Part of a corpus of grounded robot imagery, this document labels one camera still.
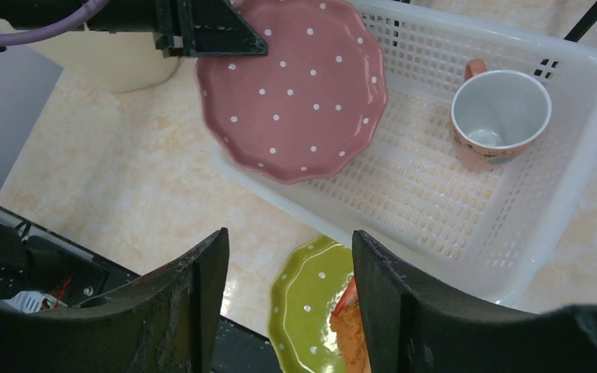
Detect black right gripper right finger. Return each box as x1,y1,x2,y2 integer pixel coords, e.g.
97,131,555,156
352,230,597,372

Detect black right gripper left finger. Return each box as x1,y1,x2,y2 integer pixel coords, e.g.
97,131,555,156
0,228,229,372

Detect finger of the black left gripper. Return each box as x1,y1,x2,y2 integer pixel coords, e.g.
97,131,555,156
177,0,268,58

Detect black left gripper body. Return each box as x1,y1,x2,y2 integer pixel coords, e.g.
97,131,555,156
0,1,182,52

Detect green polka dot plate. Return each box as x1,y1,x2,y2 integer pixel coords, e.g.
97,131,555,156
267,235,353,372

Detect pink polka dot plate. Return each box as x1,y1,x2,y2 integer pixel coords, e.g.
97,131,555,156
196,1,387,184

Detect white perforated plastic basket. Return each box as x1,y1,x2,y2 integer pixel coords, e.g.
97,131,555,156
212,1,597,305

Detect pink floral mug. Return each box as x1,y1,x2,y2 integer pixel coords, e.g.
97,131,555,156
449,59,552,171

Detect orange salmon slice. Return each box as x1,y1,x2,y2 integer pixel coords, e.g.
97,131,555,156
330,277,372,373

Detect beige plastic waste bin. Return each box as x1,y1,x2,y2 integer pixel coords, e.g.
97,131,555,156
27,31,179,93

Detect black music stand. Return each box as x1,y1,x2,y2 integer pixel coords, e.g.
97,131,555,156
564,0,597,43

